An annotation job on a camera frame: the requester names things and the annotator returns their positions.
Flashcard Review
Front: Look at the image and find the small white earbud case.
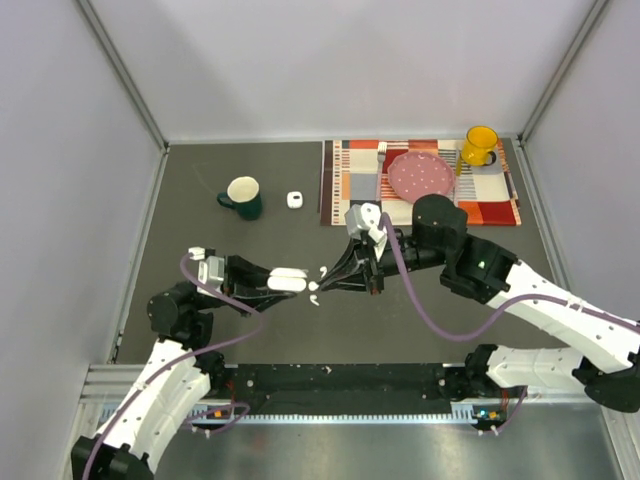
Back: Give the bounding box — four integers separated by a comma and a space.
286, 191, 304, 210

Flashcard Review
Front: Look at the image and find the dark green mug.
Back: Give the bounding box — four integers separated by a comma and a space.
216, 176, 263, 221

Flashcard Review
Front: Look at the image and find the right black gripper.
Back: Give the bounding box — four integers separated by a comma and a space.
318, 235, 448, 297

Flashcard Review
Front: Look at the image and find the pink polka dot plate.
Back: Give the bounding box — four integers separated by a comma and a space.
387, 151, 455, 204

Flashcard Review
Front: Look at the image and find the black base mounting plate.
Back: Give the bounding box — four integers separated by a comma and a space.
214, 362, 529, 416

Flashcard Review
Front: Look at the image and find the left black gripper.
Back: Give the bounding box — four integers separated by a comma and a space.
195, 253, 296, 316

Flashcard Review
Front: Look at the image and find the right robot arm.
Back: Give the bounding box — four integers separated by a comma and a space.
313, 194, 639, 413

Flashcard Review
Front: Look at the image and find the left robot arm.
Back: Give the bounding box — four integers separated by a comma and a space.
71, 247, 310, 479

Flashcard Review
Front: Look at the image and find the yellow mug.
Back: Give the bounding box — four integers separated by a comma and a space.
460, 126, 499, 167

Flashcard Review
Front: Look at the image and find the white oval charging case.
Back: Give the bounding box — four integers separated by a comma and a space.
267, 267, 308, 293

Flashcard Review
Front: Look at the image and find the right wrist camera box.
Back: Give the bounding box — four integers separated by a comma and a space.
345, 203, 388, 260

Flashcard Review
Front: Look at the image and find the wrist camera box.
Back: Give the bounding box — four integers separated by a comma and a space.
345, 203, 388, 260
188, 247, 226, 292

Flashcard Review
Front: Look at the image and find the grey slotted cable duct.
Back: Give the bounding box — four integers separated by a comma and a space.
184, 401, 484, 425

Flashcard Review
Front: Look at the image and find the pink handled fork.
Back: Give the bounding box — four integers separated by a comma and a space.
375, 141, 387, 202

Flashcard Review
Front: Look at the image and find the colourful patchwork placemat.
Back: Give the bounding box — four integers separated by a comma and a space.
319, 139, 521, 226

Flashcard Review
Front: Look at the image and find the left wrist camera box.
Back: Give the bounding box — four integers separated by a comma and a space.
188, 247, 226, 292

